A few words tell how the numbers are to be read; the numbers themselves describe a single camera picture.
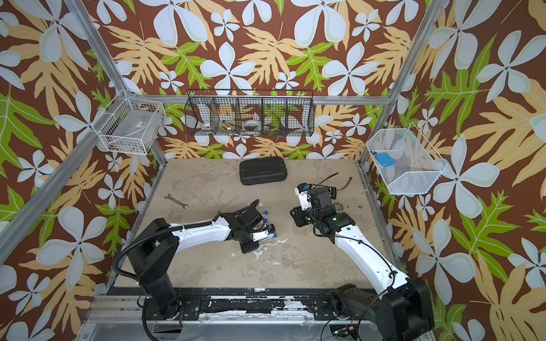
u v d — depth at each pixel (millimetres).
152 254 460
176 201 1041
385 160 862
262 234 795
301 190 719
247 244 782
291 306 750
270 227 786
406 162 841
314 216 615
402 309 387
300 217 712
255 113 985
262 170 1074
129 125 848
